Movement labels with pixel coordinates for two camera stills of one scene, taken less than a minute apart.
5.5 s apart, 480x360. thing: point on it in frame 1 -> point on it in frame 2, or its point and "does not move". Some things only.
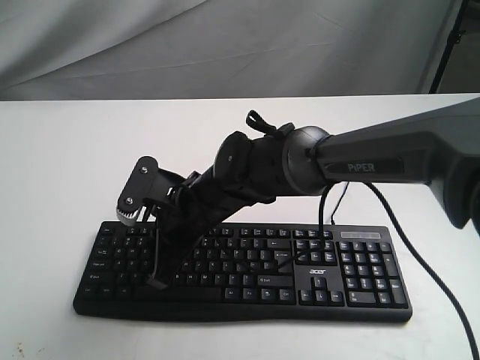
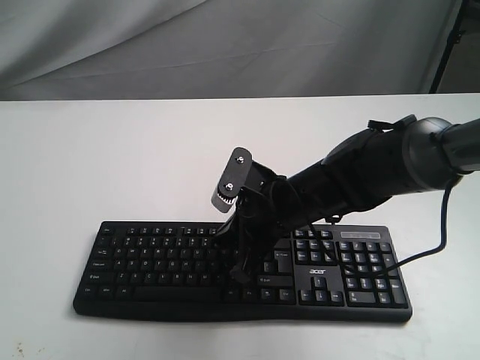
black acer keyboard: x=323 y=272 does not move
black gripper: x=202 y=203 -> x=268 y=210
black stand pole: x=453 y=38 does not move
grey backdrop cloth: x=81 y=49 does not move
